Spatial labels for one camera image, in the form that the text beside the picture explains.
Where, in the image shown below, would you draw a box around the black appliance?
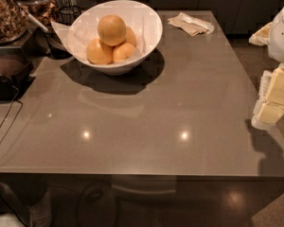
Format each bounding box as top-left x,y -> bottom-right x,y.
0,51 -> 34,101

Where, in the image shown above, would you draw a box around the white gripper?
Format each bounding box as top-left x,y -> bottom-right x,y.
249,7 -> 284,131

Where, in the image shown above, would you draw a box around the silver scoop handle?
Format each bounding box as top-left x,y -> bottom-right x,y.
18,6 -> 49,33

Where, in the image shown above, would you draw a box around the white paper liner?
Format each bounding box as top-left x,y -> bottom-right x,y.
51,22 -> 73,52

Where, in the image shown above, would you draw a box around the orange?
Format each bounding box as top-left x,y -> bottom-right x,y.
113,43 -> 135,63
126,26 -> 136,46
98,15 -> 126,46
86,38 -> 114,64

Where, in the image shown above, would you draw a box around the folded paper napkins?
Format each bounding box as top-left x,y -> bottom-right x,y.
168,12 -> 215,36

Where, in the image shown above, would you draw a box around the white ceramic bowl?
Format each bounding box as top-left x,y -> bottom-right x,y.
62,0 -> 163,76

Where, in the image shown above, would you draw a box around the large glass nut jar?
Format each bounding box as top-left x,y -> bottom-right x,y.
0,0 -> 27,44

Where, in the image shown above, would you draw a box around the black wire cup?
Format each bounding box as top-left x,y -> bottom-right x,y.
60,5 -> 81,26

